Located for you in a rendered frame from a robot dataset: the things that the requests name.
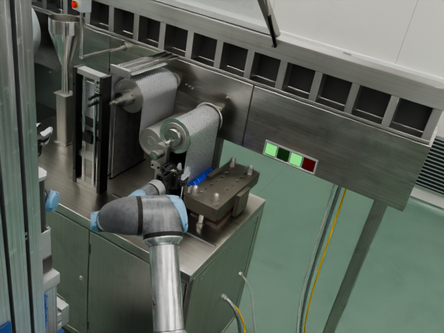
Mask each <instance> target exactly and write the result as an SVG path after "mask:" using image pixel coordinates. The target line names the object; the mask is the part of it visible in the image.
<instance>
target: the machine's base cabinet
mask: <svg viewBox="0 0 444 333"><path fill-rule="evenodd" d="M263 210H264V208H262V209H261V210H260V211H259V212H258V213H257V214H256V215H255V216H254V217H253V218H252V220H251V221H250V222H249V223H248V224H247V225H246V226H245V227H244V228H243V229H242V230H241V231H240V232H239V233H238V234H237V235H236V236H235V237H234V238H233V239H232V240H231V241H230V242H229V243H228V245H227V246H226V247H225V248H224V249H223V250H222V251H221V252H220V253H219V254H218V255H217V256H216V257H215V258H214V259H213V260H212V261H211V262H210V263H209V264H208V265H207V266H206V267H205V268H204V269H203V270H202V271H201V272H200V273H199V274H198V275H197V276H196V277H195V278H194V279H193V280H192V281H191V282H190V283H188V282H187V281H184V280H183V279H181V278H180V280H181V290H182V307H183V317H184V329H185V331H186V332H187V333H224V332H225V331H226V329H228V327H229V326H230V324H231V323H232V321H234V319H235V318H236V316H235V313H234V311H233V309H232V308H231V306H230V304H228V302H226V301H224V300H223V298H224V296H225V295H228V296H229V299H231V300H232V303H233V304H234V305H235V306H236V307H237V308H238V309H239V305H240V302H241V297H242V293H243V289H244V285H245V280H244V279H243V278H242V277H240V276H239V272H242V274H243V276H244V277H245V278H246V277H247V273H248V269H249V265H250V261H251V258H252V253H253V250H254V245H255V242H256V237H257V234H258V229H259V226H260V221H261V218H262V213H263ZM46 225H48V226H49V227H50V228H51V231H50V234H51V254H52V268H53V269H55V270H56V271H58V272H59V273H60V283H59V284H57V296H58V297H59V298H60V299H62V300H63V301H65V302H66V303H67V304H68V305H69V322H68V323H67V324H65V325H64V326H63V327H64V328H65V329H67V330H68V331H70V332H71V333H153V309H152V296H151V272H150V261H148V260H147V259H145V258H143V257H141V256H140V255H138V254H136V253H134V252H132V251H130V250H129V249H127V248H125V247H123V246H122V245H120V244H118V243H116V242H114V241H112V240H111V239H109V238H107V237H105V236H104V235H101V234H100V233H98V232H92V231H91V228H89V227H87V226H86V225H84V224H82V223H80V222H78V221H76V220H74V219H73V218H71V217H69V216H68V215H66V214H64V213H62V212H60V211H58V210H55V211H53V212H47V211H46Z"/></svg>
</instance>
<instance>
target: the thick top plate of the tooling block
mask: <svg viewBox="0 0 444 333"><path fill-rule="evenodd" d="M228 164H229V162H228V163H226V164H225V165H223V166H222V167H221V169H222V170H221V173H220V174H218V175H217V176H216V177H215V178H213V179H212V180H208V179H205V180H203V181H202V182H200V183H199V184H198V185H197V186H198V190H199V193H198V194H199V195H198V196H197V197H193V196H191V195H190V193H188V192H187V193H186V194H185V195H184V201H183V202H184V205H185V207H186V208H188V209H190V210H192V211H194V212H196V213H198V214H200V215H202V216H204V217H207V218H208V219H210V220H212V221H214V222H216V221H217V220H218V219H219V218H220V217H221V216H222V215H223V214H224V213H225V212H226V211H227V210H228V209H230V208H231V207H232V206H233V205H234V204H235V198H236V195H237V194H238V193H239V192H240V191H241V190H243V189H244V188H245V187H246V186H248V187H250V190H251V189H252V188H253V187H254V186H255V185H256V184H257V183H258V178H259V175H260V173H259V172H257V171H255V170H254V174H253V175H248V174H247V173H246V170H247V168H248V167H245V166H243V165H240V164H238V163H236V167H234V168H233V167H229V166H228ZM214 193H218V194H219V204H218V205H213V204H212V203H211V198H212V197H213V195H214Z"/></svg>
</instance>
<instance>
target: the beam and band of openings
mask: <svg viewBox="0 0 444 333"><path fill-rule="evenodd" d="M71 2H72V0H61V13H62V14H67V15H73V16H76V17H79V18H80V12H79V11H76V10H75V9H72V6H71ZM83 25H84V26H87V27H89V28H93V29H95V30H99V31H101V32H104V33H107V34H110V35H113V36H116V37H119V38H121V39H124V40H127V41H130V42H133V43H136V44H139V45H141V46H145V47H147V48H151V49H153V50H156V51H158V52H163V51H165V52H166V54H169V53H172V56H178V58H179V59H183V60H185V61H189V62H190V63H194V64H196V65H200V66H202V67H206V68H208V69H211V70H214V71H217V72H220V73H223V74H225V75H228V76H231V77H234V78H237V79H240V80H243V81H246V82H248V83H252V84H254V85H258V86H260V87H263V88H265V89H269V90H271V91H275V92H277V93H280V94H284V95H286V96H290V97H292V98H295V99H297V100H301V101H303V102H307V103H309V104H312V105H315V106H318V107H321V108H324V109H327V110H330V111H332V112H335V113H338V114H341V115H344V116H347V117H349V118H353V119H355V120H359V121H361V122H365V123H366V124H370V125H372V126H376V127H378V128H382V129H384V130H387V131H391V132H393V133H397V134H399V135H402V136H404V137H408V138H410V139H414V140H416V141H419V142H422V143H425V144H428V145H429V143H430V141H431V138H432V137H433V132H434V130H435V127H436V125H437V123H438V121H439V118H440V116H441V113H442V111H444V83H441V82H439V81H434V80H431V79H428V78H425V77H420V76H418V75H414V74H411V73H407V72H405V71H401V70H398V69H394V68H391V67H387V66H384V65H380V64H378V63H373V62H371V61H367V60H364V59H360V58H358V57H353V56H350V55H347V54H343V53H340V52H336V51H333V50H329V49H326V48H322V47H320V46H316V45H313V44H309V43H306V42H302V41H299V40H296V39H292V38H288V37H286V36H282V35H280V36H279V37H276V42H277V47H276V48H273V47H272V44H273V42H272V36H270V35H267V34H264V33H261V32H257V31H254V30H251V29H247V28H244V27H241V26H237V25H234V24H230V23H228V22H223V21H221V20H217V19H214V18H210V17H206V16H203V15H199V14H197V13H193V12H190V11H186V10H184V9H179V8H177V7H173V6H170V5H166V4H164V3H160V2H157V1H153V0H92V5H91V13H84V21H83Z"/></svg>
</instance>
